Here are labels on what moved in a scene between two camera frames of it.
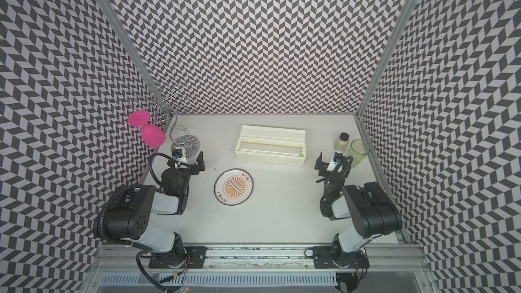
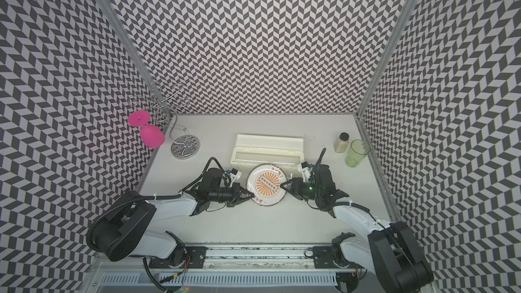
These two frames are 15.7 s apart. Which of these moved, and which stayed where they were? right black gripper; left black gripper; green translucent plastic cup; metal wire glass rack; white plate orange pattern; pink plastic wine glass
Moved: white plate orange pattern; right black gripper; left black gripper
Stayed: green translucent plastic cup; metal wire glass rack; pink plastic wine glass
